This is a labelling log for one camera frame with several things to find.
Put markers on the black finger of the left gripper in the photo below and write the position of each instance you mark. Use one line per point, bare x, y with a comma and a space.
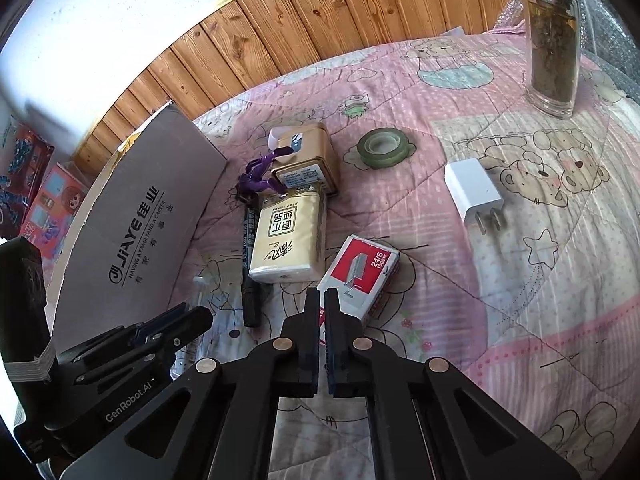
182, 332
148, 329

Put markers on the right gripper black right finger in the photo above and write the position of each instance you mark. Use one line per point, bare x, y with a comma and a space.
361, 367

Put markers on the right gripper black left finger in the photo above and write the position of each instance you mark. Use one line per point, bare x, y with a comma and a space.
247, 392

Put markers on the black marker pen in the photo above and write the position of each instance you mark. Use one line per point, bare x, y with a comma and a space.
251, 291

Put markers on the red staples box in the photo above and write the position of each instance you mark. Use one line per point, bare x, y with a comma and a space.
359, 272

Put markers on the beige tissue pack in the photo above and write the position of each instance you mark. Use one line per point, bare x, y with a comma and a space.
290, 239

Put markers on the gold tea tin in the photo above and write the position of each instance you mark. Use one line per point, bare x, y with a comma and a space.
316, 162

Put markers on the white power adapter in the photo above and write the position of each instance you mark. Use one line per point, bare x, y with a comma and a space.
475, 196

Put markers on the green tape roll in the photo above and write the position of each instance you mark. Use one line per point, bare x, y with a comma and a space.
383, 148

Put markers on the pink mini stapler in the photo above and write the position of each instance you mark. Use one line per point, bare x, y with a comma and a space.
281, 137

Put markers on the white cardboard box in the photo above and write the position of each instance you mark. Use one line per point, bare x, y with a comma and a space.
122, 254

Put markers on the pink toy washing box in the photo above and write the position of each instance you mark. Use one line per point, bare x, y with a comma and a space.
53, 211

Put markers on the pink cartoon quilt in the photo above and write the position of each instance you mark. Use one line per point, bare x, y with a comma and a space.
543, 315

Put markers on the dark robot toy box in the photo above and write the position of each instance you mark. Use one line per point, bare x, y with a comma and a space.
24, 160

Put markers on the glass tea bottle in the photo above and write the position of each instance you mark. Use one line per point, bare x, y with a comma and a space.
552, 30

